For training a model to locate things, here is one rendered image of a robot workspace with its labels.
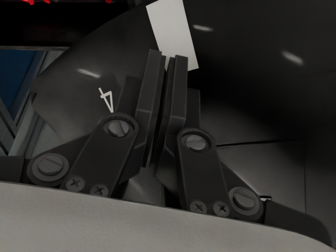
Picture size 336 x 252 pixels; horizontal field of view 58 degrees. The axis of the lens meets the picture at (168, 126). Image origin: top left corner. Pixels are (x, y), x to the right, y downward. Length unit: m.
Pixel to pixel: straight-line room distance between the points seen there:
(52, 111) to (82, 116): 0.03
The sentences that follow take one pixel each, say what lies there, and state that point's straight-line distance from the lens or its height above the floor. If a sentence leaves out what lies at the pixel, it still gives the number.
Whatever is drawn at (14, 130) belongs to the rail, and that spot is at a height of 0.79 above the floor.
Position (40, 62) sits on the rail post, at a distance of 0.81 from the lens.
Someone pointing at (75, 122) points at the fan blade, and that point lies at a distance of 0.19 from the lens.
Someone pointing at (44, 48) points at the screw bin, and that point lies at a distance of 0.31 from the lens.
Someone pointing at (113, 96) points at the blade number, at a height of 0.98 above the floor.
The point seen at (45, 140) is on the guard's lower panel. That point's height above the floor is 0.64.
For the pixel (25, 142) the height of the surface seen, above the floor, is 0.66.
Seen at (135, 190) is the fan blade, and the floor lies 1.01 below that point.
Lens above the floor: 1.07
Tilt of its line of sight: 30 degrees down
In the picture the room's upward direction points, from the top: 172 degrees counter-clockwise
